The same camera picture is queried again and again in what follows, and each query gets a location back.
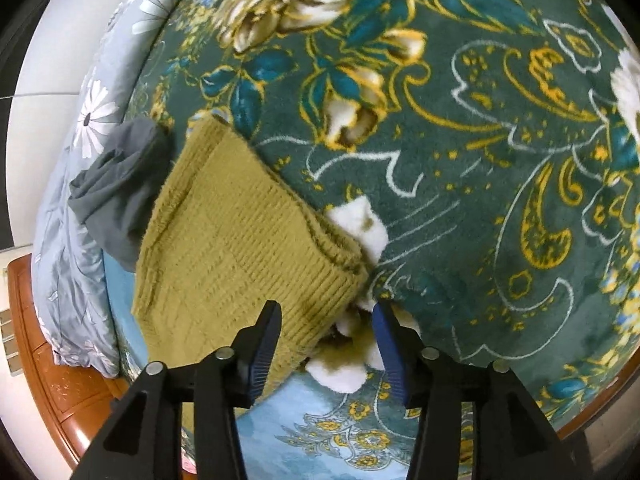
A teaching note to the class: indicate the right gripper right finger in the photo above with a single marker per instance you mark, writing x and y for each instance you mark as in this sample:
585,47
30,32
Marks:
512,439

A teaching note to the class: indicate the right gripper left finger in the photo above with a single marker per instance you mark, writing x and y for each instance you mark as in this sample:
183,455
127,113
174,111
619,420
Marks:
142,437

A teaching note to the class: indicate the olive green knit sweater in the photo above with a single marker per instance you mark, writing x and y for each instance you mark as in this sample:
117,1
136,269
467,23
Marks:
227,235

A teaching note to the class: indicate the light blue daisy quilt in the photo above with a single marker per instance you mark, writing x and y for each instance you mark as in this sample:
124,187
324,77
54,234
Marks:
68,278

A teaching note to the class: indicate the grey folded garment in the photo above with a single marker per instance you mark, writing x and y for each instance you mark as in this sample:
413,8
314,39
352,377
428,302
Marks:
114,198

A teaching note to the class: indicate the teal floral plush blanket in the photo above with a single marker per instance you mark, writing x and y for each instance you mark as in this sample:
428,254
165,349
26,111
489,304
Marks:
475,145

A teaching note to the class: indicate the orange wooden bed frame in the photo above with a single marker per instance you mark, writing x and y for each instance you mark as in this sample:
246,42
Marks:
74,402

